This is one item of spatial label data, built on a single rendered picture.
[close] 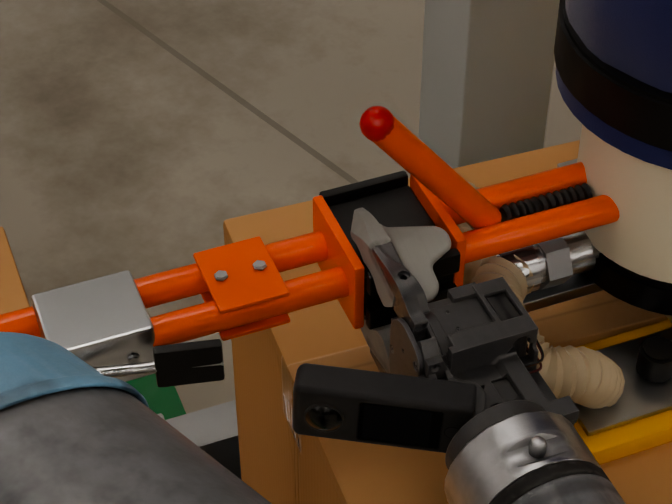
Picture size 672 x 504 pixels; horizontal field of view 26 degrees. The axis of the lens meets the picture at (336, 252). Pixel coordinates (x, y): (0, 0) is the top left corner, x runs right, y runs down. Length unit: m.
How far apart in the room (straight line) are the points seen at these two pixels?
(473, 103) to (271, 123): 0.76
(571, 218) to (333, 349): 0.22
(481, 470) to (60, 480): 0.51
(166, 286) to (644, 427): 0.36
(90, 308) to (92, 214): 1.82
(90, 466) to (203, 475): 0.03
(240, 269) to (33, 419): 0.61
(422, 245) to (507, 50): 1.32
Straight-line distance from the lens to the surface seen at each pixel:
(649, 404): 1.10
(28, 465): 0.39
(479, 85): 2.30
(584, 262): 1.12
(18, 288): 1.88
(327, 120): 2.99
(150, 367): 0.96
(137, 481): 0.39
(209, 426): 1.62
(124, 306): 0.99
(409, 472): 1.07
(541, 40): 2.31
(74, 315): 0.98
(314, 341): 1.15
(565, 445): 0.87
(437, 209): 1.03
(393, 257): 0.96
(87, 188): 2.86
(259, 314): 0.99
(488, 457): 0.87
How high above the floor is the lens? 1.82
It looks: 43 degrees down
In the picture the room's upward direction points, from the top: straight up
